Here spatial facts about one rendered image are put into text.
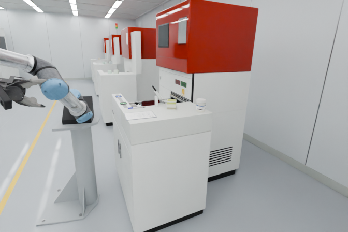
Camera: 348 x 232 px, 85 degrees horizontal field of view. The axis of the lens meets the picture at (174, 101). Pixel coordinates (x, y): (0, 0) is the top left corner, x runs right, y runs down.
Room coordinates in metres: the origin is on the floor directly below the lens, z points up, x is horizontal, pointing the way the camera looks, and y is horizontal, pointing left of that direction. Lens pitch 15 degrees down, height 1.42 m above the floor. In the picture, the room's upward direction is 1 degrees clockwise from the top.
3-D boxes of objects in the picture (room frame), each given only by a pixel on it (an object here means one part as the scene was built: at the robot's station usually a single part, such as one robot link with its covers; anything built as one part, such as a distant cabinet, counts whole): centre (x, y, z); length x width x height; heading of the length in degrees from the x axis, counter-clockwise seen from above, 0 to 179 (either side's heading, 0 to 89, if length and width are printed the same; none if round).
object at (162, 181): (1.67, 0.20, 0.41); 0.96 x 0.64 x 0.82; 25
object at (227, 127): (2.20, -0.30, 0.41); 0.82 x 0.70 x 0.82; 25
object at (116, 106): (1.70, 0.49, 0.89); 0.55 x 0.09 x 0.14; 25
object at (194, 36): (2.19, -0.27, 1.52); 0.81 x 0.75 x 0.60; 25
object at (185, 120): (1.40, 0.06, 0.89); 0.62 x 0.35 x 0.14; 115
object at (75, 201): (1.50, 0.90, 0.41); 0.51 x 0.44 x 0.82; 102
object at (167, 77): (2.06, 0.01, 1.02); 0.81 x 0.03 x 0.40; 25
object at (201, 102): (1.41, -0.21, 1.01); 0.07 x 0.07 x 0.10
